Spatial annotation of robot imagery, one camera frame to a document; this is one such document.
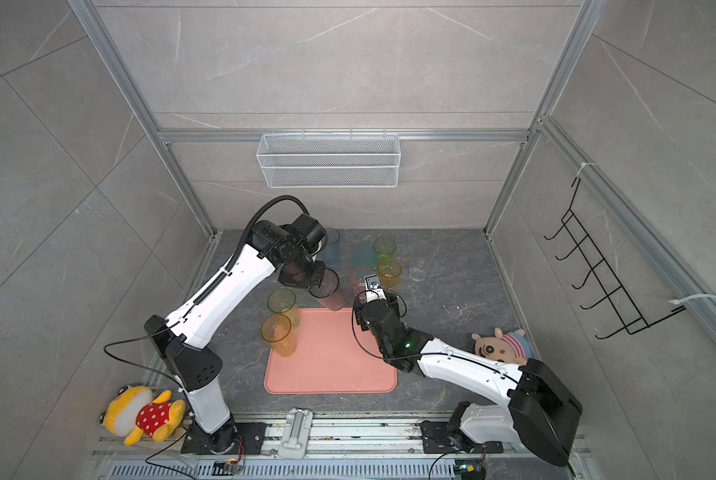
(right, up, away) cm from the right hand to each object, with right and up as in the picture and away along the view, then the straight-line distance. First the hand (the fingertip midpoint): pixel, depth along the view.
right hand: (370, 293), depth 82 cm
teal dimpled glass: (-1, +9, +28) cm, 30 cm away
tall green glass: (-26, -3, +4) cm, 26 cm away
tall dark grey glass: (-10, +2, -11) cm, 15 cm away
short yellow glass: (+7, +5, +21) cm, 23 cm away
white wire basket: (-15, +42, +14) cm, 47 cm away
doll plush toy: (+40, -15, 0) cm, 43 cm away
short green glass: (+6, +13, +25) cm, 29 cm away
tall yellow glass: (-27, -11, +4) cm, 30 cm away
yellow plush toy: (-58, -28, -10) cm, 66 cm away
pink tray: (-11, -19, +4) cm, 22 cm away
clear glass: (+17, +11, +14) cm, 24 cm away
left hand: (-14, +5, -6) cm, 16 cm away
